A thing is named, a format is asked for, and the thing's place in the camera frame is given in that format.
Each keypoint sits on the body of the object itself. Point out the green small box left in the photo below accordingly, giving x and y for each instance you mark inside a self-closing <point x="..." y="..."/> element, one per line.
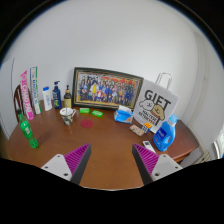
<point x="84" y="110"/>

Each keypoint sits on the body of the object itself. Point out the white patterned mug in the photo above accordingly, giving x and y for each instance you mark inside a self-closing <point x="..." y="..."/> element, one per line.
<point x="67" y="115"/>

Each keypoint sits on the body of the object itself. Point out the red round coaster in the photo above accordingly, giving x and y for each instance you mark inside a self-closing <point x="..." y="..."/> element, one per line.
<point x="86" y="123"/>

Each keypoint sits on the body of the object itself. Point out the green small box right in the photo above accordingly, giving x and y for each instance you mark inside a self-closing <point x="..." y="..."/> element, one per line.
<point x="97" y="113"/>

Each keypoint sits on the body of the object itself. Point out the pink toothpaste box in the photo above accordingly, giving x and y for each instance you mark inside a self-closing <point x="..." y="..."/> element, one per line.
<point x="25" y="96"/>

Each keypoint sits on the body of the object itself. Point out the small snack packet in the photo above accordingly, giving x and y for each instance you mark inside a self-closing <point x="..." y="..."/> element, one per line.
<point x="137" y="130"/>

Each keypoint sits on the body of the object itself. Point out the green small box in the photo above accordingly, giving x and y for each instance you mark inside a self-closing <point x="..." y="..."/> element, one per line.
<point x="84" y="110"/>
<point x="97" y="113"/>

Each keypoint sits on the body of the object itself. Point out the blue detergent bottle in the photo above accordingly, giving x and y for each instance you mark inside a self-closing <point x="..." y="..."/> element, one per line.
<point x="165" y="135"/>

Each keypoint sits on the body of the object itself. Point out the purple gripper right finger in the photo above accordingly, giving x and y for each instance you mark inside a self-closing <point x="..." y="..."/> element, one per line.
<point x="152" y="166"/>

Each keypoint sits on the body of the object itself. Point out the white remote control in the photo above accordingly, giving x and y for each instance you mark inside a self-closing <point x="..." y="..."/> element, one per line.
<point x="148" y="146"/>

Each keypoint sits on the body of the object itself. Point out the dark yellow-label pump bottle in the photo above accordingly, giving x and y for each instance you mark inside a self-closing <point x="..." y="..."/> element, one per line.
<point x="67" y="98"/>

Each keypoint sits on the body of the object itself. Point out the framed group photo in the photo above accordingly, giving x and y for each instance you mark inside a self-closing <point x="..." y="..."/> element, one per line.
<point x="99" y="88"/>

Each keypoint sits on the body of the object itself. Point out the green plastic bottle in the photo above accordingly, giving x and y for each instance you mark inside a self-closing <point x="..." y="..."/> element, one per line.
<point x="25" y="127"/>

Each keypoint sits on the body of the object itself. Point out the white lotion bottle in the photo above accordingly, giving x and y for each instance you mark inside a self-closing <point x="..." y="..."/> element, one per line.
<point x="47" y="98"/>

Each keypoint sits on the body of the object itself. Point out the blue tissue pack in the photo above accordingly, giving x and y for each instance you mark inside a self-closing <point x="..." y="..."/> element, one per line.
<point x="123" y="114"/>

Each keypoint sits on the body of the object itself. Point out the rubik's cube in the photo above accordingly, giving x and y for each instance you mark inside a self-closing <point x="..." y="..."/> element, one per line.
<point x="146" y="127"/>

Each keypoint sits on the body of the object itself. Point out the white gift paper bag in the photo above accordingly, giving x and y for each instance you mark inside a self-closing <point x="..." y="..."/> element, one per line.
<point x="155" y="103"/>

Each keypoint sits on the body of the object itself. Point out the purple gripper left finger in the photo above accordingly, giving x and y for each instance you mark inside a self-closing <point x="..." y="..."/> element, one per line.
<point x="71" y="166"/>

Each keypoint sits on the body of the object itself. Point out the white green toothpaste box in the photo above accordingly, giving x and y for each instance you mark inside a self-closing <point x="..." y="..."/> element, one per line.
<point x="34" y="90"/>

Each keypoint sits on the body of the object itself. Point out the dark blue pump bottle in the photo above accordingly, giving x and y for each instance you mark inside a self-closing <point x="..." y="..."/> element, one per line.
<point x="56" y="96"/>

